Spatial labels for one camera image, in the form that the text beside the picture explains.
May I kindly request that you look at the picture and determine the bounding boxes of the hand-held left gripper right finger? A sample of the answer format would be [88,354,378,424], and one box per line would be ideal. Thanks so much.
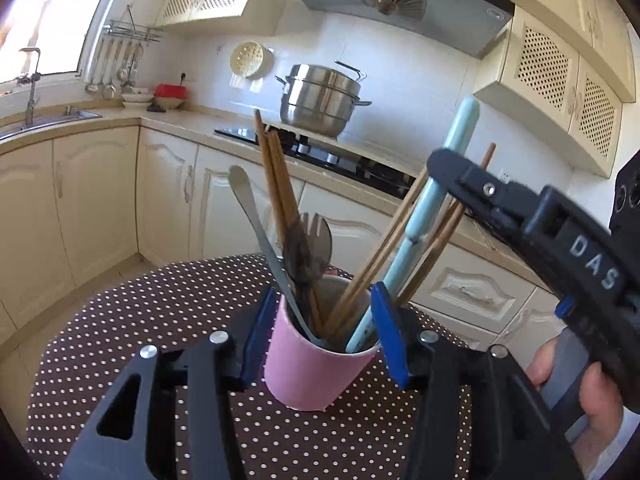
[370,281,583,480]

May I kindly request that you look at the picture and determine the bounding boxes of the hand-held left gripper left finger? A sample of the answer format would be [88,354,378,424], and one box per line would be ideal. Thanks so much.
[59,285,279,480]

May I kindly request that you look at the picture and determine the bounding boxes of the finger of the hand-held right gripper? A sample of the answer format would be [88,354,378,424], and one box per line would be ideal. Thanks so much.
[452,191,526,256]
[427,149,551,221]

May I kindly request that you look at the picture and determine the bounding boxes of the pink cup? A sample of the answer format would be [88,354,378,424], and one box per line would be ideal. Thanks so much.
[263,274,382,411]

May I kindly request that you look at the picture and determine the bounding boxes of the light blue utensil handle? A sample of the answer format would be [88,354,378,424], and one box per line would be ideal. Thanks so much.
[345,97,482,353]

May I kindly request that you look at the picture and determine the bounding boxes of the steel fork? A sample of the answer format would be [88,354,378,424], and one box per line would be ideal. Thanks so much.
[300,211,333,291]

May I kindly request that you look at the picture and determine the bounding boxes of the person's right hand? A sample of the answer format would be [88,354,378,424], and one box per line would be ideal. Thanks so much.
[525,337,626,466]

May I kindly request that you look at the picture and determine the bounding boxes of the brown polka dot tablecloth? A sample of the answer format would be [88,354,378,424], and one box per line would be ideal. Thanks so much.
[25,254,473,480]

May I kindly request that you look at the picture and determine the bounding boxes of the black gas stove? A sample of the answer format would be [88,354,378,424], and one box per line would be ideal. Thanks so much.
[214,124,418,200]

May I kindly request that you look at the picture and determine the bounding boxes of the grey range hood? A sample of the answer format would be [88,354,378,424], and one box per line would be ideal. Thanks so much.
[265,0,516,59]

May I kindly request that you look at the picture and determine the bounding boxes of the stainless steel steamer pot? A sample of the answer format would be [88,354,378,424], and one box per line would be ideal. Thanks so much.
[274,60,373,140]

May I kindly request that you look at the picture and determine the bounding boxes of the cream lower kitchen cabinets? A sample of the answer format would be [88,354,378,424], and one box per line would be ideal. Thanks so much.
[0,105,571,376]

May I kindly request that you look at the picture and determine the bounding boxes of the stack of white dishes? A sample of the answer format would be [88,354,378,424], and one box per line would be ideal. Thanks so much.
[121,87,154,109]

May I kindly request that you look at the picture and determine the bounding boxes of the hanging steel skimmer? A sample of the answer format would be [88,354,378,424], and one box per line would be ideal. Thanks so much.
[101,40,118,100]

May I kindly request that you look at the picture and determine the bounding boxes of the hanging kitchen tool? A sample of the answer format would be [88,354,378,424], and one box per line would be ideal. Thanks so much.
[122,42,143,93]

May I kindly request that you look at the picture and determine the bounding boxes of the hanging steel ladle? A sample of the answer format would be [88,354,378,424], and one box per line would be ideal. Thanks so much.
[85,40,103,96]

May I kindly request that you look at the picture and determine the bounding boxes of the steel sink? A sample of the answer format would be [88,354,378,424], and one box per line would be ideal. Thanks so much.
[0,105,103,142]

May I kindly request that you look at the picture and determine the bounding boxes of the steel faucet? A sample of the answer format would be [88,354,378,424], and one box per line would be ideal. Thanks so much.
[15,47,42,128]

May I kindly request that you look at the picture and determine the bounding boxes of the kitchen window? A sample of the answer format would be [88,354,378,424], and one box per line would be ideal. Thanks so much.
[0,0,126,86]

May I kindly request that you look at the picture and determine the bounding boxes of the large lattice door wall cabinet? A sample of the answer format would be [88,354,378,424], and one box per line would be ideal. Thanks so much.
[472,7,636,178]

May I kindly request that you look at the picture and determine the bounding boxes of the white wall strainer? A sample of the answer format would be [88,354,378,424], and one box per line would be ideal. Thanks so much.
[229,41,275,79]

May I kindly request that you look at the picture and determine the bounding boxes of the wall utensil rack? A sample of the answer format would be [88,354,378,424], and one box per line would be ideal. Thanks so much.
[102,5,163,43]

